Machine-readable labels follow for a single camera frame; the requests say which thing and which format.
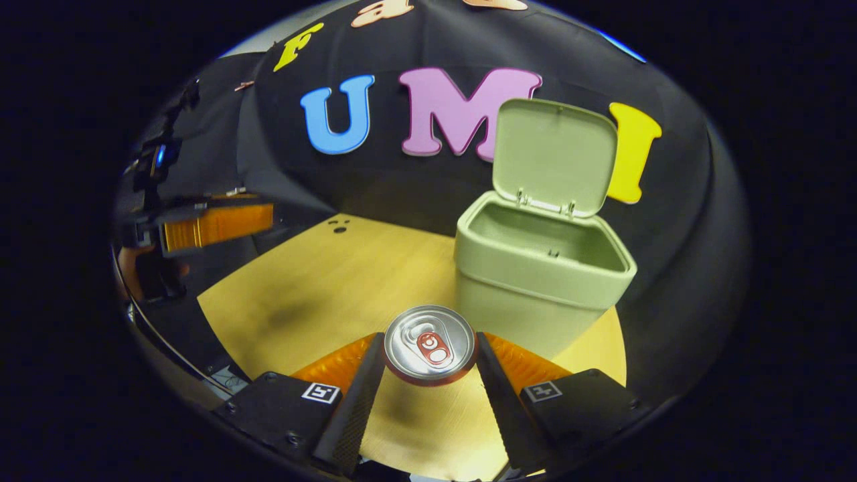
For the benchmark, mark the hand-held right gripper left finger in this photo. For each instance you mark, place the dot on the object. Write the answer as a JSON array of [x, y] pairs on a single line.
[[351, 408]]

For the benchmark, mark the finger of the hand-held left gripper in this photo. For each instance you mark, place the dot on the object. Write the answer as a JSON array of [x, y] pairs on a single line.
[[221, 226]]

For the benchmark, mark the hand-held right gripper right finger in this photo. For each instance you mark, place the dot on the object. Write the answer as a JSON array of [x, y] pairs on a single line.
[[502, 415]]

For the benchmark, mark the red pop can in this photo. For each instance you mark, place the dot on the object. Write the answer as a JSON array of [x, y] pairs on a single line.
[[428, 345]]

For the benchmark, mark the green desktop garbage bin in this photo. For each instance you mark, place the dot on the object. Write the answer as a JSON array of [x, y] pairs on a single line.
[[529, 281]]

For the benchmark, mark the wooden desktop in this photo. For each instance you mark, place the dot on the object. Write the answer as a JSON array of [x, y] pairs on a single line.
[[321, 288]]

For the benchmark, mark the black backdrop cloth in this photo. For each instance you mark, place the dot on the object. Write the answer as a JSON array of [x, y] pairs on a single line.
[[402, 181]]

